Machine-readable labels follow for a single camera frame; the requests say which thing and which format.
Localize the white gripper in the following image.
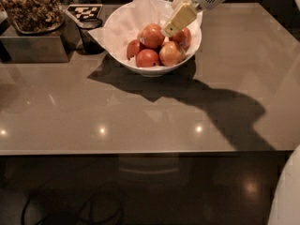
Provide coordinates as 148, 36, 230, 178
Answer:
161, 0, 226, 38

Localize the red apple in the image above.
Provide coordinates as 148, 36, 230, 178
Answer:
159, 41, 186, 67
169, 27, 191, 50
138, 23, 165, 49
135, 49, 160, 68
127, 38, 144, 60

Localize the white ceramic bowl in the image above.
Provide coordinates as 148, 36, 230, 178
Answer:
115, 12, 203, 77

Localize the white paper liner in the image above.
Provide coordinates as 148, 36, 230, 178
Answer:
88, 0, 203, 61

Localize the black white marker card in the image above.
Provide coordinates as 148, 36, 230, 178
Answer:
67, 5, 103, 21

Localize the black cup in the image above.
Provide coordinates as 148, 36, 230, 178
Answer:
78, 19, 104, 54

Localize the dark metal box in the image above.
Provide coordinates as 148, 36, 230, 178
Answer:
0, 18, 80, 63

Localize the glass jar of snacks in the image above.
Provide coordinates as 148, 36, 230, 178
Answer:
0, 0, 65, 35

